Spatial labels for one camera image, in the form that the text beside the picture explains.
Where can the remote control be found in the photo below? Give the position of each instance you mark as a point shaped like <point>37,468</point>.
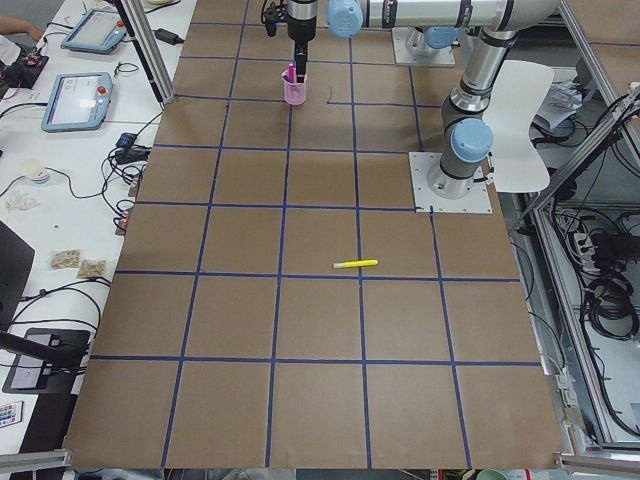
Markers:
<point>11,413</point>

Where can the white chair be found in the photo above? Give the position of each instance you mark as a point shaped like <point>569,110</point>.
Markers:
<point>518,92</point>

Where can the black monitor stand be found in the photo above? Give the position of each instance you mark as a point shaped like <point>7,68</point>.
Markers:
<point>46,361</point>

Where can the yellow highlighter pen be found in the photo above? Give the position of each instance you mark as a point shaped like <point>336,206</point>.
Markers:
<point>355,264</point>

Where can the white paper cup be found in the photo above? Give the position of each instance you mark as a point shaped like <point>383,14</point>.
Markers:
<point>35,171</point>

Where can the black power adapter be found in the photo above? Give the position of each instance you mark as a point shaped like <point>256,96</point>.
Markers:
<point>168,37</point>

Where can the blue teach pendant near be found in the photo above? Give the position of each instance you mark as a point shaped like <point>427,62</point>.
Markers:
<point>78,102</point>

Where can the blue teach pendant far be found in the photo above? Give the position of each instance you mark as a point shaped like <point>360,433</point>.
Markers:
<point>99,31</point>

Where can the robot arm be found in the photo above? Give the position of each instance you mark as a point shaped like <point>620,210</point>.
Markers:
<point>468,139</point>

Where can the pink marker pen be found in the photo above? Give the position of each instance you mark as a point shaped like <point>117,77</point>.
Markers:
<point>291,75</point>

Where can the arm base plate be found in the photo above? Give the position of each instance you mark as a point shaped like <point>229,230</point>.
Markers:
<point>435,192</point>
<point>424,46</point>

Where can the aluminium frame post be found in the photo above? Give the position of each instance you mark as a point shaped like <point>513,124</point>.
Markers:
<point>140,32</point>

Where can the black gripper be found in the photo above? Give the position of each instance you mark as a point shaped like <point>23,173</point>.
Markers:
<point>300,25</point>

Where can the blue teach pendant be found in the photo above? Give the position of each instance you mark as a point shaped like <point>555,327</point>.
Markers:
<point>99,31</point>
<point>78,102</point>

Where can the pink mesh cup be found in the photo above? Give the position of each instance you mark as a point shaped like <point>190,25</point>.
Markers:
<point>295,93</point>

